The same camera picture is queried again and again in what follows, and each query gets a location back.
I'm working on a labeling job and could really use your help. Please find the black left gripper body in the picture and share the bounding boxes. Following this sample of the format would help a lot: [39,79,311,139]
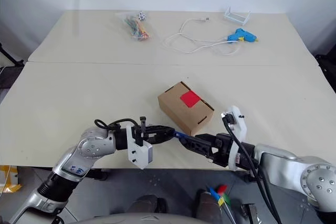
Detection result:
[134,115,160,146]

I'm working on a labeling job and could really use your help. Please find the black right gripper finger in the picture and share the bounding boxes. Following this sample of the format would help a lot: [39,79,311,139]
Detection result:
[194,133,218,144]
[180,136,214,161]

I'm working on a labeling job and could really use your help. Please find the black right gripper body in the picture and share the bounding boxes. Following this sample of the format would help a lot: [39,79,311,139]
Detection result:
[209,133,235,168]

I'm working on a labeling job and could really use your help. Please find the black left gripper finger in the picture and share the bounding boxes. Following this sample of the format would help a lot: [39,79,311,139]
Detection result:
[156,132,175,144]
[154,125,176,134]

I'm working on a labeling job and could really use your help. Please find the blue cutter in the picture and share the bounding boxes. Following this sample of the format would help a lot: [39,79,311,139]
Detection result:
[172,130,188,141]

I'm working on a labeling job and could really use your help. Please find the brown cardboard box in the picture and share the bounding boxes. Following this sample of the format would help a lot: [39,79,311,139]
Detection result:
[157,81,215,137]

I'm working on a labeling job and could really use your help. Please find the red tape square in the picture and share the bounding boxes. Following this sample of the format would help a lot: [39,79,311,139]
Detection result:
[180,90,202,109]

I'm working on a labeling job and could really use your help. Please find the black table foot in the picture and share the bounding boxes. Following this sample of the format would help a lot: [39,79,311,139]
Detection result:
[243,170,259,183]

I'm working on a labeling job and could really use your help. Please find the colourful small flags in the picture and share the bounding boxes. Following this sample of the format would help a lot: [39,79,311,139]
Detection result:
[206,184,232,209]

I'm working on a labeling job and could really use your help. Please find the dark rounded shape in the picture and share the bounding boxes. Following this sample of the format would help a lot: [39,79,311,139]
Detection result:
[125,194,167,216]
[193,189,226,221]

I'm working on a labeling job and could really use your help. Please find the black metal clip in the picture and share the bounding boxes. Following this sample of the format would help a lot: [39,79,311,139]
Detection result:
[240,202,262,224]

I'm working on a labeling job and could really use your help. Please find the grey robot torso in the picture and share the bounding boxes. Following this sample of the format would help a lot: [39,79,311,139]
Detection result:
[75,211,213,224]

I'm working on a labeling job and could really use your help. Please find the blue glue gun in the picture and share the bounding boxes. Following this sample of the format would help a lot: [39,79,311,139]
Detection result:
[226,27,260,45]

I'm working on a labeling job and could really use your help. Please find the yellow paper bag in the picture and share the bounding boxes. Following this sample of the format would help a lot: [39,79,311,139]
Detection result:
[0,165,23,201]

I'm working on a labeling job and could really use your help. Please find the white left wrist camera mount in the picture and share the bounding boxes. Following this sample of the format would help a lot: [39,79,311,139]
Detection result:
[125,124,154,170]

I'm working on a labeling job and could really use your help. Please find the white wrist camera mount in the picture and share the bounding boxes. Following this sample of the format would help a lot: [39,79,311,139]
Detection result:
[125,124,154,170]
[220,105,248,171]

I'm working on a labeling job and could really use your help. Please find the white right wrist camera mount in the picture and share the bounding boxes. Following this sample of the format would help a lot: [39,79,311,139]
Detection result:
[220,105,248,171]

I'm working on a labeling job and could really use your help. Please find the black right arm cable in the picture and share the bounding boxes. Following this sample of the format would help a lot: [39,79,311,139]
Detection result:
[222,115,286,224]

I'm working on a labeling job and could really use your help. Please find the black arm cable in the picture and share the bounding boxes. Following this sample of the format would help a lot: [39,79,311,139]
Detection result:
[222,115,286,224]
[94,118,142,132]

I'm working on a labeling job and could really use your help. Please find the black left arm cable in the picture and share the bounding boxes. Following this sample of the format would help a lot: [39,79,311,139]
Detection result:
[94,118,142,132]

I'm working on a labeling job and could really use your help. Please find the white power cable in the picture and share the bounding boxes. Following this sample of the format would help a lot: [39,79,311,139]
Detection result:
[163,17,241,57]

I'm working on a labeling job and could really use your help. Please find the bag of colourful cable ties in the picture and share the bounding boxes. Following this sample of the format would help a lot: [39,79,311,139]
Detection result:
[115,11,155,43]

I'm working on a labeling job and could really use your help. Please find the light blue wire stand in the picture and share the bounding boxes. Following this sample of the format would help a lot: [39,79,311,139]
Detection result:
[223,6,251,26]

